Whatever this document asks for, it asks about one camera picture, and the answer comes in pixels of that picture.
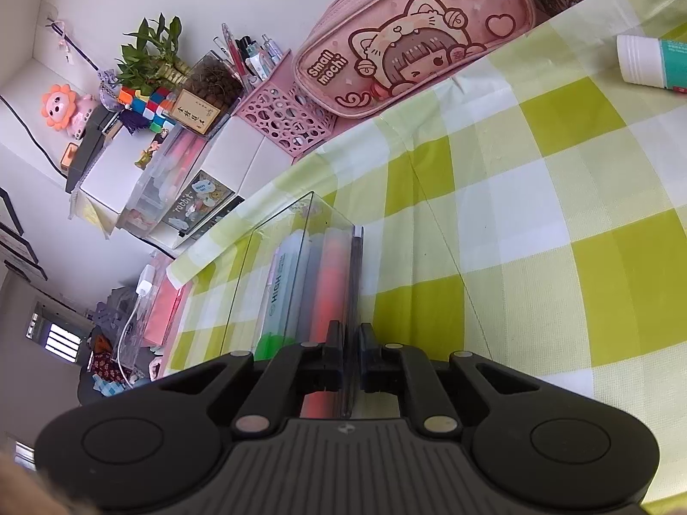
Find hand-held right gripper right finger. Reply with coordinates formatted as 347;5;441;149
359;323;543;436

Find white drawer unit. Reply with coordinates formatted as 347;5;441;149
70;117;270;251

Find coral pink highlighter pen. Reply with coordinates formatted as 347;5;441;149
299;227;355;420

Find teal highlighter pen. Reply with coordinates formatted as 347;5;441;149
254;230;313;361

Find grey backpack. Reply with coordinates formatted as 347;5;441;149
88;287;141;333

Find small figurine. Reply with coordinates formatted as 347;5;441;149
134;142;163;168

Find black wall cable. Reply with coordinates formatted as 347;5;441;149
0;94;68;179

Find cream sign card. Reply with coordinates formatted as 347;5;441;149
170;88;221;135

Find black picture frames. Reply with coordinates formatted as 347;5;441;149
0;188;49;281

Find colourful puzzle cube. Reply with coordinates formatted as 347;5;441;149
115;85;179;135

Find green lucky bamboo plant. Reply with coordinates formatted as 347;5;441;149
115;15;192;90

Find white charger plug with cable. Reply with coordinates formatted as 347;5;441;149
114;265;158;383

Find black cartoon sticker box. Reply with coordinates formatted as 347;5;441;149
161;170;238;235

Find bunch of pens in basket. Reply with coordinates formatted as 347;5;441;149
213;22;285;90

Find clear plastic organizer drawer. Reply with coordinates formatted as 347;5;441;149
115;131;211;238

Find blue highlighter pen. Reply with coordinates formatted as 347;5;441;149
297;232;326;345

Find clear acrylic pen tray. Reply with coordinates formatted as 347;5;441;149
222;191;366;371

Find clear box of brown pebbles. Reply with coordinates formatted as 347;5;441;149
182;51;246;135

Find pink cartoon pencil case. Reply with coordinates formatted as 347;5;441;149
292;0;538;122

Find white and teal glue stick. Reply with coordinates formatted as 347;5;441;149
616;33;687;93

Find pink and orange lion toy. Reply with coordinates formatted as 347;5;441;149
42;84;98;138

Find purple tassel ornament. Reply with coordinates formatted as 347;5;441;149
97;69;149;136

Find green checked tablecloth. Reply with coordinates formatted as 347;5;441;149
161;0;687;506

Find pink perforated pen basket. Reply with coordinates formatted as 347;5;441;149
232;78;340;160

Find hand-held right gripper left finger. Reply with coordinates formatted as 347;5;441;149
153;321;345;437

